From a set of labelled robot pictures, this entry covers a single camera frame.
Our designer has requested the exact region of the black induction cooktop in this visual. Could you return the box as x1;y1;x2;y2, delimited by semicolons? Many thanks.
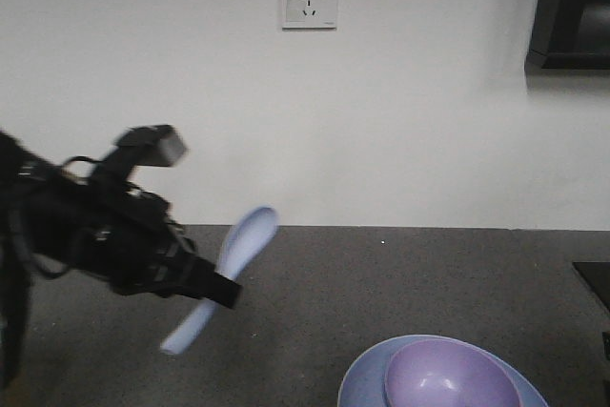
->
572;261;609;362

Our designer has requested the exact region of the purple plastic bowl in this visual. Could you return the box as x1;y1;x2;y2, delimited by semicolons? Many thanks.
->
384;339;521;406

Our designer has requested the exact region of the black wall cabinet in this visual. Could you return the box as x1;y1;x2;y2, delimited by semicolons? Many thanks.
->
525;0;609;71

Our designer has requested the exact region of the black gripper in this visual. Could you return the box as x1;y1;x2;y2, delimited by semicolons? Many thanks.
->
18;144;241;309

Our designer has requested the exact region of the light blue plastic plate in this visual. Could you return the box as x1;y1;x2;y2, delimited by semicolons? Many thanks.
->
336;335;549;407

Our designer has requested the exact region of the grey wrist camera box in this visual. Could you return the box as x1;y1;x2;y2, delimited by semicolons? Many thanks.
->
115;124;188;167

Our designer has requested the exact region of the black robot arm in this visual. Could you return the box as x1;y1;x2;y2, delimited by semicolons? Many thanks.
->
1;125;241;388

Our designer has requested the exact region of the light blue plastic spoon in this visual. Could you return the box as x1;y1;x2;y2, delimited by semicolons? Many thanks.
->
159;206;278;356

